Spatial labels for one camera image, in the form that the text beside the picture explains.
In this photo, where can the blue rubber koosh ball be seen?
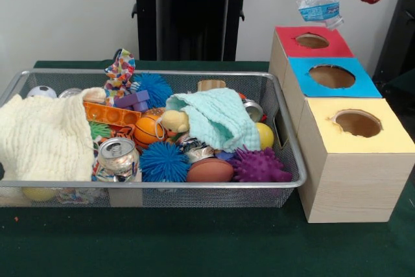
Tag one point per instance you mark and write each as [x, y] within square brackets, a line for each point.
[155, 84]
[163, 161]

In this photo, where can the mint green cloth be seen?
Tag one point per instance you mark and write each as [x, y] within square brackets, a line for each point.
[220, 111]

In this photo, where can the yellow plush duck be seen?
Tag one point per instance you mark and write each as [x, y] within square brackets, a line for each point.
[175, 121]

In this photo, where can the purple spiky ball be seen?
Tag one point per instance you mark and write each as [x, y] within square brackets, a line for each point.
[259, 168]

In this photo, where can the dented white soda can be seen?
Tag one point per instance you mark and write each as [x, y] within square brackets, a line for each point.
[115, 157]

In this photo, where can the cream knitted cloth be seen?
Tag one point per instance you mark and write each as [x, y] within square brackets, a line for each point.
[42, 134]

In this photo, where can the wooden box with three holes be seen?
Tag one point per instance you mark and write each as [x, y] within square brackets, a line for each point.
[350, 186]

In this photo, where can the orange toy basketball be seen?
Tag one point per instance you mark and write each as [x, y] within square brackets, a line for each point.
[146, 131]

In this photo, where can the black stand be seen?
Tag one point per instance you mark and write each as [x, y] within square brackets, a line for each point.
[402, 30]

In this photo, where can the multicoloured patterned cloth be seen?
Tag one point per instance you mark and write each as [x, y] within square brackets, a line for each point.
[120, 69]

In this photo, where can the dark green table cloth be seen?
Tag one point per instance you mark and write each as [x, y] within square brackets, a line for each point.
[194, 244]
[400, 84]

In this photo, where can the brown toy football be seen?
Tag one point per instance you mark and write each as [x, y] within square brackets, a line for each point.
[210, 170]

